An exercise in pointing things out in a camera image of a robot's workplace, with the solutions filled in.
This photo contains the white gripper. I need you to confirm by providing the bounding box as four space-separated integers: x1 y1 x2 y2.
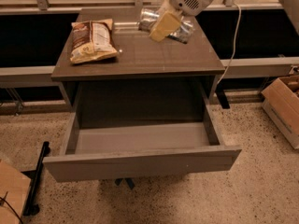
149 0 212 42

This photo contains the silver redbull can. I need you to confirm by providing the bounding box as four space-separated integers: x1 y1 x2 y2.
138 8 193 44

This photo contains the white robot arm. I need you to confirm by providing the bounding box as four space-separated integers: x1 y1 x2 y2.
149 0 299 42

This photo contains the open grey top drawer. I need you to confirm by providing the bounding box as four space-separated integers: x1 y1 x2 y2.
44 83 241 182

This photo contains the brown chip bag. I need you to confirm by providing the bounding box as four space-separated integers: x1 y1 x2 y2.
70 19 118 64

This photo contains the cardboard box right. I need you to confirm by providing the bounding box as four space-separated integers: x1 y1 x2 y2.
262 75 299 149

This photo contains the cardboard box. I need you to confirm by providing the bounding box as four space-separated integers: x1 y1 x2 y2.
262 75 299 149
0 160 31 224

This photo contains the cardboard box left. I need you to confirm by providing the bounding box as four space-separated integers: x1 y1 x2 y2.
0 160 31 224

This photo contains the black metal stand leg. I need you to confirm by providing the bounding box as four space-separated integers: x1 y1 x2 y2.
22 141 50 216

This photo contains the white power cable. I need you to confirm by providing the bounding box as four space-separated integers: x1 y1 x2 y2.
216 3 242 86

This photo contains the grey window rail frame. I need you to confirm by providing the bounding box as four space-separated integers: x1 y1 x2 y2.
0 0 298 86

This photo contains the black thin cable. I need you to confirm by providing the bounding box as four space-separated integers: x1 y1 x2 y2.
0 191 24 224

